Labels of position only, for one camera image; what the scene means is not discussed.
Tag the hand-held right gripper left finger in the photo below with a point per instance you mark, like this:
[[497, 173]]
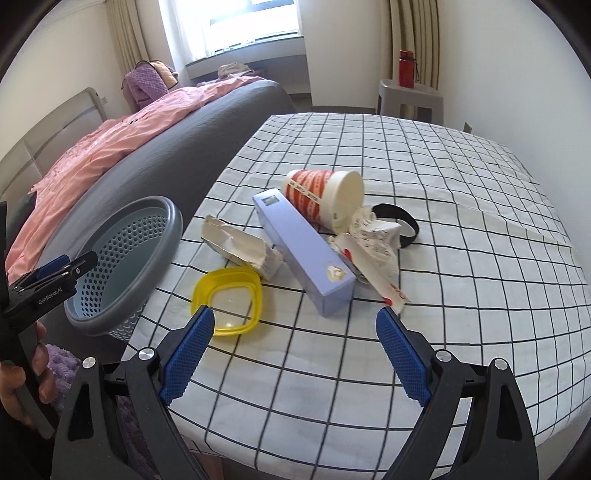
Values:
[[191, 355]]

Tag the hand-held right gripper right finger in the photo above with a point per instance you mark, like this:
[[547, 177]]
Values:
[[401, 355]]

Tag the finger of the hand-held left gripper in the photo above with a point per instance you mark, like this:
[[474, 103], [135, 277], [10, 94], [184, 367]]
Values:
[[51, 266], [55, 293]]

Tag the red and white wrapper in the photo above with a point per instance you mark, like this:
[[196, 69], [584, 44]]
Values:
[[388, 286]]

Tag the yellow plastic lid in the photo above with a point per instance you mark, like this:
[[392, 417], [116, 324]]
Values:
[[203, 281]]

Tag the grey perforated plastic basket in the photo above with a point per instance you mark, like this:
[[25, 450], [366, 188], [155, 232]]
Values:
[[159, 258]]

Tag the white carton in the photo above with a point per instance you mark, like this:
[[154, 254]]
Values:
[[240, 251]]

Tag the white paper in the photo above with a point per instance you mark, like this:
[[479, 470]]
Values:
[[374, 235]]

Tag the long purple cardboard box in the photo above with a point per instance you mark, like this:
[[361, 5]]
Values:
[[300, 244]]

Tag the red and white paper cup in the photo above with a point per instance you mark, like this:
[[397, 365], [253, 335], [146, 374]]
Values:
[[309, 194]]

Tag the person's left hand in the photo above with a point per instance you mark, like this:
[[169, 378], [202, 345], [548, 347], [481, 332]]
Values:
[[9, 383]]

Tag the purple fuzzy rug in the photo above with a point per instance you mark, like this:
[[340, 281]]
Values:
[[62, 364]]

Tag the black and white checked tablecloth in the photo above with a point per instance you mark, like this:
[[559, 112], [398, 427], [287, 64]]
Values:
[[461, 277]]

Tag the grey headboard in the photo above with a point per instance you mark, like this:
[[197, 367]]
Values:
[[27, 157]]

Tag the pink blanket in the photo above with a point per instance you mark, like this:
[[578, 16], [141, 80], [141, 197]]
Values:
[[92, 152]]

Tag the grey bed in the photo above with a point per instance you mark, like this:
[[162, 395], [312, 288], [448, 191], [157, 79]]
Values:
[[152, 157]]

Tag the purple backpack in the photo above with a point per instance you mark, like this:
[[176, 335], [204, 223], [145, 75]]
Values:
[[145, 83]]

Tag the brown pillow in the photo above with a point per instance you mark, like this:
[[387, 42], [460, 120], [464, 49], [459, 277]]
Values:
[[164, 71]]

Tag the beige curtain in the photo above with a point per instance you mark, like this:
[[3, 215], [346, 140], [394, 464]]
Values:
[[415, 27], [127, 32]]

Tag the grey plastic stool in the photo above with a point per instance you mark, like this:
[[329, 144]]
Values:
[[406, 99]]

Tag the beige clothes pile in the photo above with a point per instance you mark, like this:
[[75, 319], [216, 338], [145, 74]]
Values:
[[233, 69]]

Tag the red water bottle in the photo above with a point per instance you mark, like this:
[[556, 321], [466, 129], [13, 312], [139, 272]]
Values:
[[406, 69]]

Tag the window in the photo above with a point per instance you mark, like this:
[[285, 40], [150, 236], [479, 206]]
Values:
[[231, 23]]

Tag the grey window sill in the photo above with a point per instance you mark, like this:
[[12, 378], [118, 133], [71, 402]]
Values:
[[277, 60]]

